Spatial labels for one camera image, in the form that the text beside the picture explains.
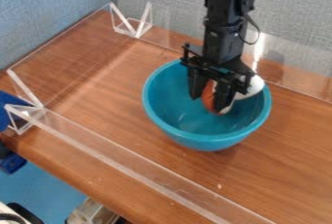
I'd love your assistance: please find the brown white toy mushroom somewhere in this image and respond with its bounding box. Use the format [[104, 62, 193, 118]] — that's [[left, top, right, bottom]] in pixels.
[[201, 75, 265, 114]]

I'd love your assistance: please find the blue plastic bowl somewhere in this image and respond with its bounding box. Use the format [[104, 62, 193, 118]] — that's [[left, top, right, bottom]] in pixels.
[[142, 61, 272, 151]]

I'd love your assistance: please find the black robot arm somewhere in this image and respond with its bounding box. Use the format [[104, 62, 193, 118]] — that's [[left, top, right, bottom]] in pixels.
[[180, 0, 255, 113]]

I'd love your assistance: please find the black white object corner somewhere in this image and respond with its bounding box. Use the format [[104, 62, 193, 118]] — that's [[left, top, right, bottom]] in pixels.
[[0, 202, 44, 224]]

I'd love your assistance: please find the clear acrylic barrier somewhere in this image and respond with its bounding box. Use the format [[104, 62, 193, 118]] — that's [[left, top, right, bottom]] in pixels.
[[2, 6, 332, 224]]

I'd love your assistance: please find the black cable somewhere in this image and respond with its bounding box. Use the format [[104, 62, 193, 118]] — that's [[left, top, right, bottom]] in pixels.
[[234, 14, 262, 46]]

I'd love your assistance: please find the blue clamp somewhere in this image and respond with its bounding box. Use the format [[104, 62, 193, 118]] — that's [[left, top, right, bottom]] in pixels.
[[0, 90, 32, 175]]

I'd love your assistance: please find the grey metal table leg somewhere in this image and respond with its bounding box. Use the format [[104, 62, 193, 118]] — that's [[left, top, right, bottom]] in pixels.
[[65, 198, 119, 224]]

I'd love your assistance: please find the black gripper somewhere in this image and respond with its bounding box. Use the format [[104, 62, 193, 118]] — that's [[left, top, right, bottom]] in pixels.
[[180, 23, 255, 112]]

